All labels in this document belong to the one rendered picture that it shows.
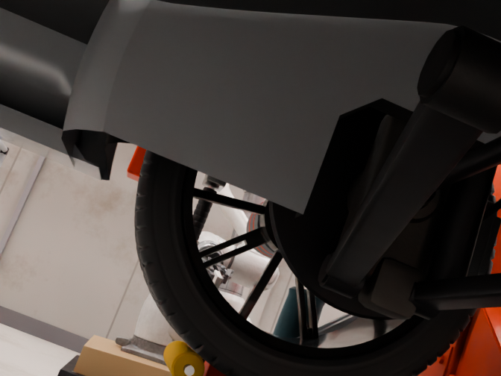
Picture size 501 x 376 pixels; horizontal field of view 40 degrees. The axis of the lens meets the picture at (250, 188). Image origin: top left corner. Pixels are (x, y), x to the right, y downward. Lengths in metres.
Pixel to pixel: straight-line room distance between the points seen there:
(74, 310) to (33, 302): 0.32
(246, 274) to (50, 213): 3.70
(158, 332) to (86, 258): 3.23
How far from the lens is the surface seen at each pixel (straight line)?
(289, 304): 1.56
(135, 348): 2.40
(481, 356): 1.56
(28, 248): 5.62
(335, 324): 1.47
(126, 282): 5.54
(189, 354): 1.22
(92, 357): 2.27
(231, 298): 2.41
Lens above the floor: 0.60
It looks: 11 degrees up
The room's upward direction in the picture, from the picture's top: 21 degrees clockwise
